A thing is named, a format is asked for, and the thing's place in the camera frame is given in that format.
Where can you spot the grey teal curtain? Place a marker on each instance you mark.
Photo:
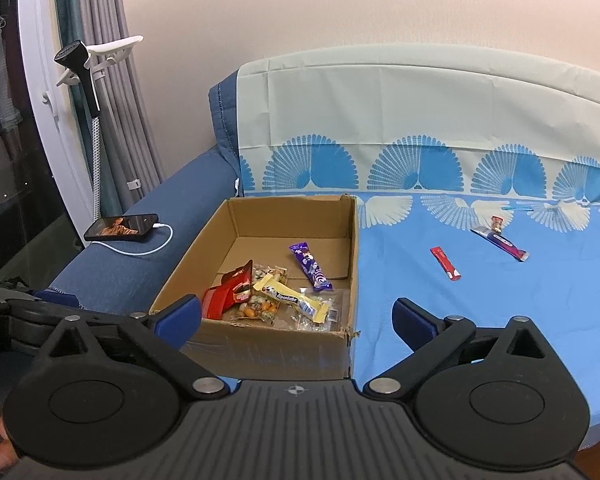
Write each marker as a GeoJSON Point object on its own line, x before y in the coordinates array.
{"type": "Point", "coordinates": [125, 125]}

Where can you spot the long purple snack bar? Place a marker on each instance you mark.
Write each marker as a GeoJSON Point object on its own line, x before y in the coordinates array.
{"type": "Point", "coordinates": [502, 244]}

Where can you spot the red stick snack packet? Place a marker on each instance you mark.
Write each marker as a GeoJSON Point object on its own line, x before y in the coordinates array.
{"type": "Point", "coordinates": [445, 263]}

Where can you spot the white window frame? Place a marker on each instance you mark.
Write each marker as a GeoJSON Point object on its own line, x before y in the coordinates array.
{"type": "Point", "coordinates": [45, 135]}

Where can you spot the white plastic hanger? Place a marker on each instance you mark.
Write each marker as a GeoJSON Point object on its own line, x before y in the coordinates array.
{"type": "Point", "coordinates": [112, 49]}

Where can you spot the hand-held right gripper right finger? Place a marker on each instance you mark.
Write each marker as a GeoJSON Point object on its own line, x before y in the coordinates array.
{"type": "Point", "coordinates": [410, 317]}

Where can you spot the dark blue quilted blanket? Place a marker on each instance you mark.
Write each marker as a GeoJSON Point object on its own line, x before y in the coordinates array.
{"type": "Point", "coordinates": [180, 195]}

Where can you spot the black garment steamer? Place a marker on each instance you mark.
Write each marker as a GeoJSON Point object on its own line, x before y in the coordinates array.
{"type": "Point", "coordinates": [87, 85]}

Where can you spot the person's left hand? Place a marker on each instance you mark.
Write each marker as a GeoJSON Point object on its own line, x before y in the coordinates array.
{"type": "Point", "coordinates": [0, 457]}

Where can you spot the yellow snack bar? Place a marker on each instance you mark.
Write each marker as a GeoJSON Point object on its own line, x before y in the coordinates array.
{"type": "Point", "coordinates": [290, 300]}

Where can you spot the blue pen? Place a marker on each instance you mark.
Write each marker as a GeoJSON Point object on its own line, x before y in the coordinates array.
{"type": "Point", "coordinates": [517, 206]}

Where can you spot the red picture snack packet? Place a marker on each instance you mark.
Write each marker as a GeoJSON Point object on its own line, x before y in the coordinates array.
{"type": "Point", "coordinates": [237, 280]}

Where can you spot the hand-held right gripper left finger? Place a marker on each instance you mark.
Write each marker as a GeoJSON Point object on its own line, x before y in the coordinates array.
{"type": "Point", "coordinates": [180, 317]}

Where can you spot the bag of orange candies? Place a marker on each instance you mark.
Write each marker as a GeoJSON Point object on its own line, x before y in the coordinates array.
{"type": "Point", "coordinates": [254, 311]}

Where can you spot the purple swirl snack packet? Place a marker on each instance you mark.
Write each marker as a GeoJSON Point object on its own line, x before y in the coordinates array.
{"type": "Point", "coordinates": [310, 266]}

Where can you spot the small wrapped candy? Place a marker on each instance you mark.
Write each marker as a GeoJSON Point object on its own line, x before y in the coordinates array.
{"type": "Point", "coordinates": [497, 223]}

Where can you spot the black smartphone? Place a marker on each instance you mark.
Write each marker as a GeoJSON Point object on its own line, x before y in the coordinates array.
{"type": "Point", "coordinates": [122, 226]}

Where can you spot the cardboard box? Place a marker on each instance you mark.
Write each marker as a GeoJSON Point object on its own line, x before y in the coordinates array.
{"type": "Point", "coordinates": [280, 355]}

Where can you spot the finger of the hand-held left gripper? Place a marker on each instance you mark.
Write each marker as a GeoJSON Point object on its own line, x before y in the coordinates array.
{"type": "Point", "coordinates": [55, 297]}

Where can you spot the white curtain clip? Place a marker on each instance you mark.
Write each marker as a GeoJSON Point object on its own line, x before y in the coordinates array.
{"type": "Point", "coordinates": [133, 183]}

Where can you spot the blue fan print bedsheet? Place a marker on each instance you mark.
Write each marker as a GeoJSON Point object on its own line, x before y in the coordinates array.
{"type": "Point", "coordinates": [480, 310]}

